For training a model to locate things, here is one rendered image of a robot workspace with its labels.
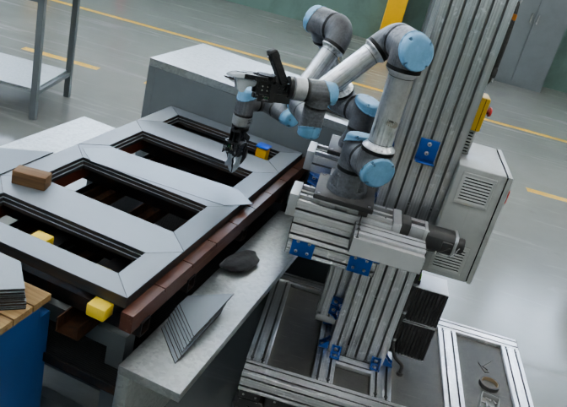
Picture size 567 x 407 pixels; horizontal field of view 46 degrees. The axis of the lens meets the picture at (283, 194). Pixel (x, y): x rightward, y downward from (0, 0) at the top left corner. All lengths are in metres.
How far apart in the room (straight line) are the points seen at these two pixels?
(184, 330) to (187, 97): 1.66
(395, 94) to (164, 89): 1.64
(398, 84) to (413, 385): 1.41
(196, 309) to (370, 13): 9.75
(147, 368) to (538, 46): 9.86
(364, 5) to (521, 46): 2.58
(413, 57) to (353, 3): 9.47
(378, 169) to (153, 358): 0.95
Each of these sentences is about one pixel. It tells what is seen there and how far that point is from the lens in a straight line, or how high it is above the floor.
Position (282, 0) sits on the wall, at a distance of 11.76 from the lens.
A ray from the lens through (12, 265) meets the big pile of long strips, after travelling 2.09.
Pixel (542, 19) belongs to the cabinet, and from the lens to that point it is 11.23.
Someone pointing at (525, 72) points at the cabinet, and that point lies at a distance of 11.34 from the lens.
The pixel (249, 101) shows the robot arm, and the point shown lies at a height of 1.23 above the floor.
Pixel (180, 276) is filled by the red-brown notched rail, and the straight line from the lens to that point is 2.17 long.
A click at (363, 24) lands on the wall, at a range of 11.67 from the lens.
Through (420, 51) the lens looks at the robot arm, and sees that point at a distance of 2.19.
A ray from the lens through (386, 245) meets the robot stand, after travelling 2.42.
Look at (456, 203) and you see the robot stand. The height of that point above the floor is 1.08.
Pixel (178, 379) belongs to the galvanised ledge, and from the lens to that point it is 2.01.
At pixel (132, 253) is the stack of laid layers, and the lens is 2.22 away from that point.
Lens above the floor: 2.00
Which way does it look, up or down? 24 degrees down
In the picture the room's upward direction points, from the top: 15 degrees clockwise
